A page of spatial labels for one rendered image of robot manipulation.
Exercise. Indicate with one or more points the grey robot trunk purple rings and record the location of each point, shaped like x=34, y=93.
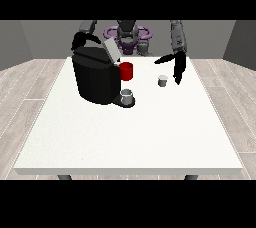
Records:
x=127, y=38

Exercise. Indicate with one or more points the pale grey machine lid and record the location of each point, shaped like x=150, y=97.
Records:
x=112, y=50

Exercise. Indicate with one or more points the small grey coffee pod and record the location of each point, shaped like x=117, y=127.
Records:
x=162, y=80

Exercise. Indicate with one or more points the red pod holder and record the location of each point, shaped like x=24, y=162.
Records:
x=126, y=71

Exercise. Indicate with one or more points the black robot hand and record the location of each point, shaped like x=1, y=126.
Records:
x=177, y=63
x=82, y=39

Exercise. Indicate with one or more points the black coffee machine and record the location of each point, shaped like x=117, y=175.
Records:
x=95, y=78

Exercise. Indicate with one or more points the dark table leg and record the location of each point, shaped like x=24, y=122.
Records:
x=191, y=177
x=64, y=177

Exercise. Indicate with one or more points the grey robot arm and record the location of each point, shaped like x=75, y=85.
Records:
x=87, y=26
x=177, y=36

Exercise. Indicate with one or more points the small grey cup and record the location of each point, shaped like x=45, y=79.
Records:
x=126, y=96

